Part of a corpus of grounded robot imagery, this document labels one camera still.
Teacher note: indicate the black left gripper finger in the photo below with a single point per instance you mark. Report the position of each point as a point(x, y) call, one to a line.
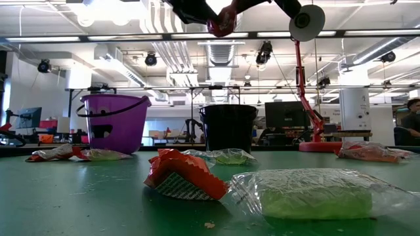
point(203, 8)
point(192, 16)

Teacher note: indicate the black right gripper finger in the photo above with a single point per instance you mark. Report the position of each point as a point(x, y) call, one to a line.
point(290, 8)
point(251, 4)

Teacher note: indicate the clear packet orange candy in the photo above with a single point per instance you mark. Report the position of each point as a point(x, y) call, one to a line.
point(367, 152)

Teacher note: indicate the small red candy packet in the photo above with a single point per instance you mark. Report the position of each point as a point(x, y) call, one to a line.
point(78, 152)

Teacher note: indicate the black background robot arm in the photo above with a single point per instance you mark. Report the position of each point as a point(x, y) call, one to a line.
point(189, 126)

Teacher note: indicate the large clear packet green candy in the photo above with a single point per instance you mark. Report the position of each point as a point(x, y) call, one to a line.
point(311, 203)

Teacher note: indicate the black computer monitor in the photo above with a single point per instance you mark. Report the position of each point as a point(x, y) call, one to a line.
point(285, 114)

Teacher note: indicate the black bucket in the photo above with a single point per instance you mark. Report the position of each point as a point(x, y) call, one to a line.
point(229, 126)

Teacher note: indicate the white cylindrical column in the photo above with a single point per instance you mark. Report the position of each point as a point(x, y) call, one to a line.
point(354, 111)

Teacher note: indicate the purple bucket with face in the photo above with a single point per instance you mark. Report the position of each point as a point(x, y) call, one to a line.
point(124, 131)

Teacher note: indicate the wooden background table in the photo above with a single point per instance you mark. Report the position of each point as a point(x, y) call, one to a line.
point(348, 134)

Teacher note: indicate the red desk lamp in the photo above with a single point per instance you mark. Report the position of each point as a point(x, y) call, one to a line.
point(320, 147)

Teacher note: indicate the person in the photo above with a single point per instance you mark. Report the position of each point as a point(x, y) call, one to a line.
point(412, 119)

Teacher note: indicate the white box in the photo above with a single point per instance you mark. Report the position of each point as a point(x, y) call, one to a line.
point(63, 124)

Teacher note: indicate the black office chair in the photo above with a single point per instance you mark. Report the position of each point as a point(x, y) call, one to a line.
point(401, 136)

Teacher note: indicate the red box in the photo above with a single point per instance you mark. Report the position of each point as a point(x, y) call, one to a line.
point(48, 124)

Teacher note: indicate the grey computer monitor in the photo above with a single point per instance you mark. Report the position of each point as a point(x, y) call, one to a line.
point(31, 117)

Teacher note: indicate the orange box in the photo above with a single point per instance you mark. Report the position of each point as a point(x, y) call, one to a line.
point(46, 138)

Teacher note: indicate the green table mat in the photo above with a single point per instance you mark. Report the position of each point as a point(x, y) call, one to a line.
point(98, 196)

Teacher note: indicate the small brown crumb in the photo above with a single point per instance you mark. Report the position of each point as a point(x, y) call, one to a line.
point(210, 226)

